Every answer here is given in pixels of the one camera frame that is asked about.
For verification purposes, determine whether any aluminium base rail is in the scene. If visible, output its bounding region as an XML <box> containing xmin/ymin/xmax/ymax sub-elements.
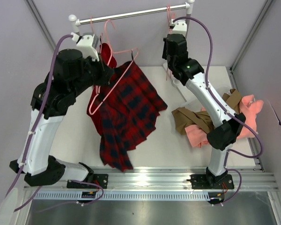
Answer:
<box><xmin>23</xmin><ymin>166</ymin><xmax>279</xmax><ymax>192</ymax></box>

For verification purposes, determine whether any brown garment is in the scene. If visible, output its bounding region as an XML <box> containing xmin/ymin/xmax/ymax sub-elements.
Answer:
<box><xmin>171</xmin><ymin>89</ymin><xmax>242</xmax><ymax>135</ymax></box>

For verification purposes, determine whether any pink hanger holding dress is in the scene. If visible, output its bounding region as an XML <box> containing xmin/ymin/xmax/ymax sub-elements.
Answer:
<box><xmin>90</xmin><ymin>17</ymin><xmax>103</xmax><ymax>45</ymax></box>

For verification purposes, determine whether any white clothes rack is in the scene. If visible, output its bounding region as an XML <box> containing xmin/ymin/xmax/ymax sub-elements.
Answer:
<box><xmin>68</xmin><ymin>0</ymin><xmax>195</xmax><ymax>103</ymax></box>

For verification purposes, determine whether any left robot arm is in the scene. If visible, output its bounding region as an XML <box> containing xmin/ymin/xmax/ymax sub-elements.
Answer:
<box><xmin>9</xmin><ymin>49</ymin><xmax>114</xmax><ymax>188</ymax></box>

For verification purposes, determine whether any red dress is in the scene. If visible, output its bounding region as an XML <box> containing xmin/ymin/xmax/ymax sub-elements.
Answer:
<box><xmin>87</xmin><ymin>42</ymin><xmax>117</xmax><ymax>135</ymax></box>

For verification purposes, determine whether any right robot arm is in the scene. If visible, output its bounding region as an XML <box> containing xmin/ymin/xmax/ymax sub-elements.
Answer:
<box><xmin>162</xmin><ymin>34</ymin><xmax>245</xmax><ymax>188</ymax></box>

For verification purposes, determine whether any pink garment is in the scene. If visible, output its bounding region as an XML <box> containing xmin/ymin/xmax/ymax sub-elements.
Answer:
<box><xmin>185</xmin><ymin>95</ymin><xmax>264</xmax><ymax>150</ymax></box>

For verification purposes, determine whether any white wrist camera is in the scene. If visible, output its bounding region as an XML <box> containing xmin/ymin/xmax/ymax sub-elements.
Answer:
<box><xmin>169</xmin><ymin>19</ymin><xmax>188</xmax><ymax>37</ymax></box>
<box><xmin>71</xmin><ymin>32</ymin><xmax>100</xmax><ymax>61</ymax></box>

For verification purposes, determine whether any red plaid skirt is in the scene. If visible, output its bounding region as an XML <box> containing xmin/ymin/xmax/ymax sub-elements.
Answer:
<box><xmin>99</xmin><ymin>61</ymin><xmax>168</xmax><ymax>172</ymax></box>

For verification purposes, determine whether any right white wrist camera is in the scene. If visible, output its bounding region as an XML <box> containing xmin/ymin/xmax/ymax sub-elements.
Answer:
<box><xmin>169</xmin><ymin>19</ymin><xmax>188</xmax><ymax>37</ymax></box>

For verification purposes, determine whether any white slotted cable duct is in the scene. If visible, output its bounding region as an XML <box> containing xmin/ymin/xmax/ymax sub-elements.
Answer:
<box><xmin>32</xmin><ymin>191</ymin><xmax>238</xmax><ymax>201</ymax></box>

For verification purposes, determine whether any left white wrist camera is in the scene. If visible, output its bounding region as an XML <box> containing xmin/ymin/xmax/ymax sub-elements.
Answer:
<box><xmin>71</xmin><ymin>32</ymin><xmax>100</xmax><ymax>61</ymax></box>

